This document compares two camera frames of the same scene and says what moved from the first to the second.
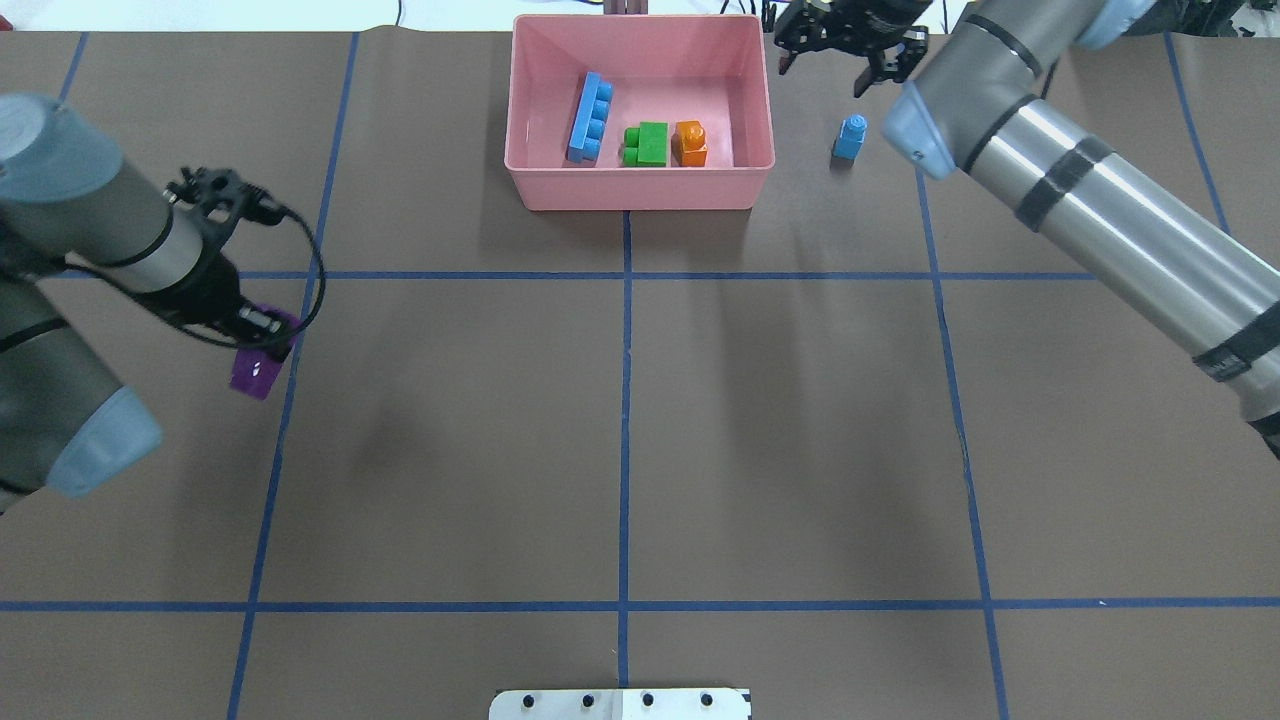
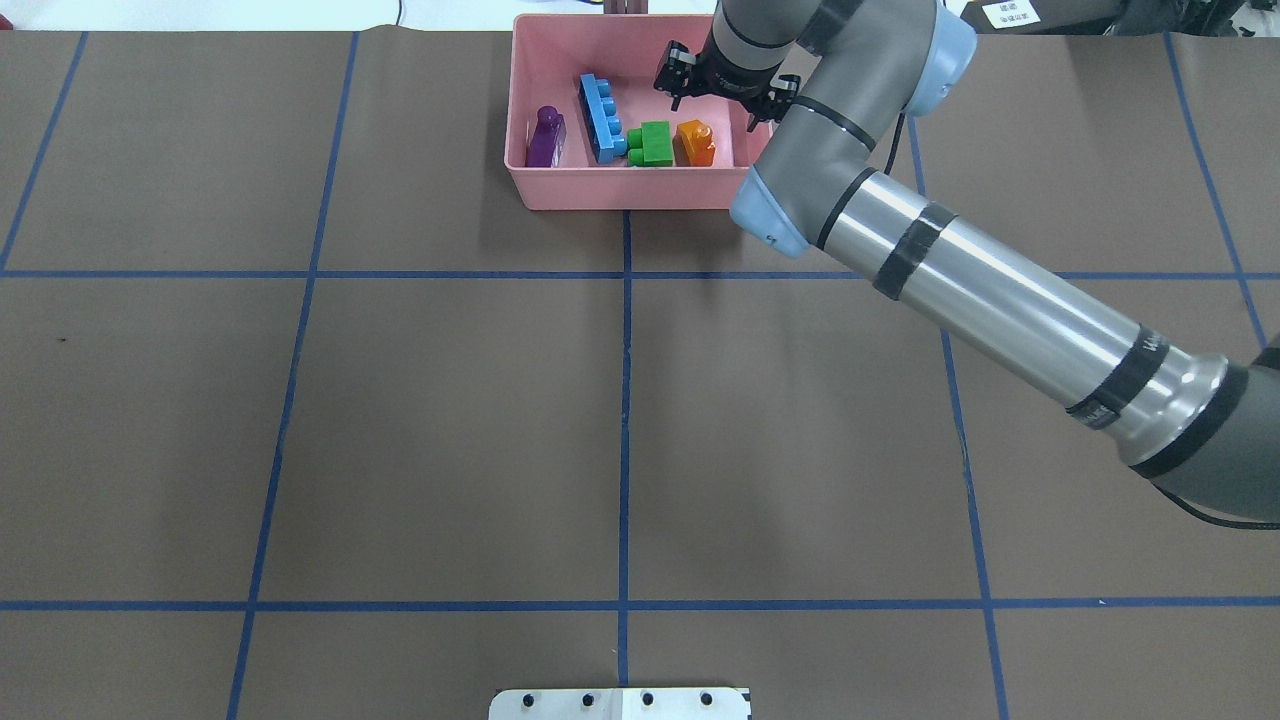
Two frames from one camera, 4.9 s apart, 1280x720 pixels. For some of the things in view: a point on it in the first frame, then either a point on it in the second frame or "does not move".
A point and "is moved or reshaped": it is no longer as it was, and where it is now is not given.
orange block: (688, 147) does not move
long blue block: (590, 126) is moved or reshaped
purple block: (254, 368) -> (547, 139)
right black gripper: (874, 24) -> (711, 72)
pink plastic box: (639, 112) does not move
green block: (646, 146) does not move
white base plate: (622, 704) does not move
